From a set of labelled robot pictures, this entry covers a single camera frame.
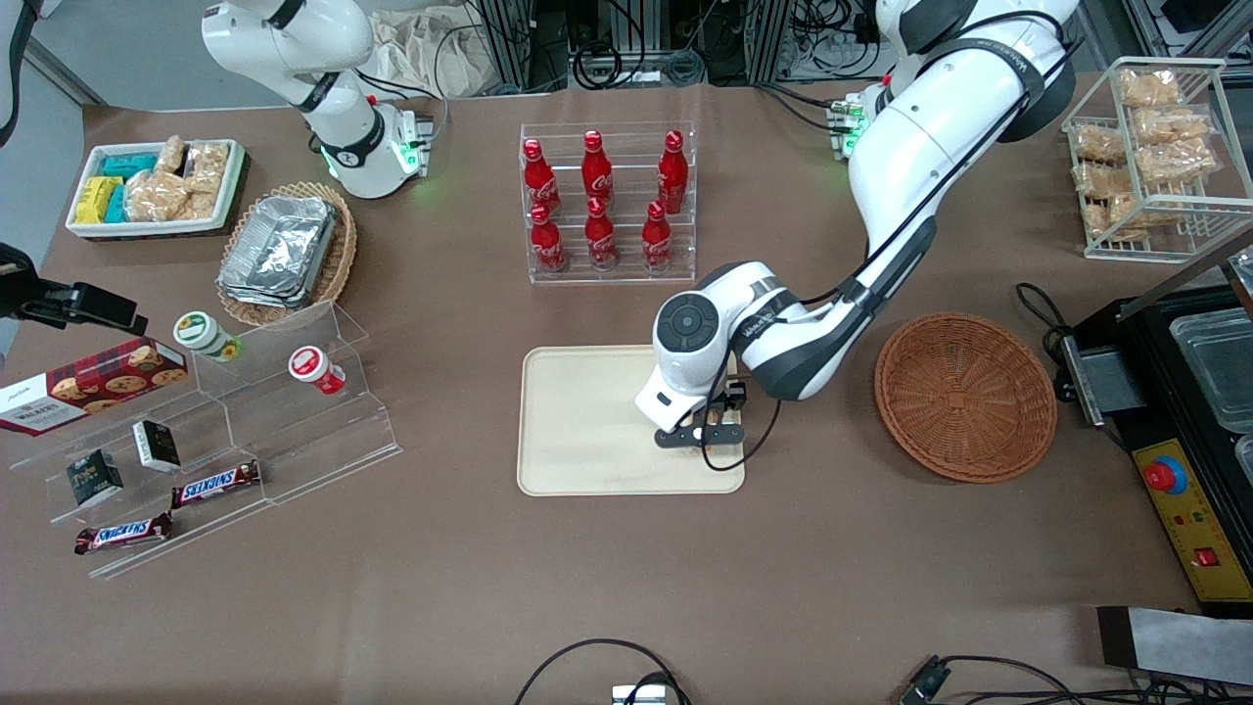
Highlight small black white box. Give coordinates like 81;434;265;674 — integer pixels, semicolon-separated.
132;419;182;473

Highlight cream plastic tray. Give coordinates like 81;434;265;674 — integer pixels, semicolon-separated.
517;344;746;496

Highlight clear acrylic tiered stand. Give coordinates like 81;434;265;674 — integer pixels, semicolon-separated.
10;299;402;581

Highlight black looped cable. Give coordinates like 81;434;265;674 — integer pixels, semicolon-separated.
514;639;691;705

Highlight oval light wicker basket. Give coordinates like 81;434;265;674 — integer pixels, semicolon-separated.
215;181;358;329

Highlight red lid yogurt cup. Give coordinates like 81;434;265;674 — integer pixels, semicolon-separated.
288;346;347;396

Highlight yellow snack pack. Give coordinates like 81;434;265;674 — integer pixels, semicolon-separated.
75;176;123;224

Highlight beige crumpled cloth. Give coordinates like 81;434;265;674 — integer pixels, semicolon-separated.
367;10;490;99

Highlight stack of foil trays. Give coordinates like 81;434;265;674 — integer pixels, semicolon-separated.
217;196;339;309

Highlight aluminium frame post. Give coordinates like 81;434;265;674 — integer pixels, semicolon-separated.
749;0;789;84
480;0;534;94

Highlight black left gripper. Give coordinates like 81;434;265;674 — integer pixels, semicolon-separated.
654;380;750;449

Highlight grey metal machine handle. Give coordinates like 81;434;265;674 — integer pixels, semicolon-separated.
1055;333;1148;428

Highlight brown Snickers bar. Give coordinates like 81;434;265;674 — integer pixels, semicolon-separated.
74;512;174;556
171;460;262;509

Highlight black sealing machine yellow panel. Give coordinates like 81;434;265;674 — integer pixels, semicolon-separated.
1055;250;1253;618

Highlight red tartan cookie box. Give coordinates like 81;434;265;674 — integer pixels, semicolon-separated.
0;337;189;438

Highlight clear acrylic bottle rack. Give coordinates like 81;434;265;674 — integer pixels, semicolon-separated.
519;121;697;286

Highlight dark flat plate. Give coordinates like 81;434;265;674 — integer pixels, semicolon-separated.
1096;605;1253;686

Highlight thin black cable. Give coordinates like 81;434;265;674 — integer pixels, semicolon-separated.
930;654;1253;705

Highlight white wire snack rack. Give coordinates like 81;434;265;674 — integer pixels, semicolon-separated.
1062;57;1253;262

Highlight red cola bottle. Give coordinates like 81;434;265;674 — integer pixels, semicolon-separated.
584;197;619;270
530;204;568;273
523;138;562;216
658;130;689;214
582;130;614;205
642;201;673;270

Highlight white rectangular snack bin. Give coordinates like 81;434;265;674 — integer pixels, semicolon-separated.
66;139;248;241

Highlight green lid yogurt cup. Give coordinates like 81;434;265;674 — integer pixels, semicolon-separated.
173;311;243;363

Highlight black cable connector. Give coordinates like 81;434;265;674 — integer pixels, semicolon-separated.
901;658;951;705

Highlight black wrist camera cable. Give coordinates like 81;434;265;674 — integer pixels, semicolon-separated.
697;10;1078;473

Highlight black cable bundle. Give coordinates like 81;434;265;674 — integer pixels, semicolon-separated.
529;0;755;91

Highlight round brown wicker basket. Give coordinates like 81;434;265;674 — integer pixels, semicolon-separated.
874;312;1058;484

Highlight black machine power cable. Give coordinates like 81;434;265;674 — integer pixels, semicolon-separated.
1013;282;1073;393

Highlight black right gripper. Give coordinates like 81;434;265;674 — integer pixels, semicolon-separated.
0;243;148;336

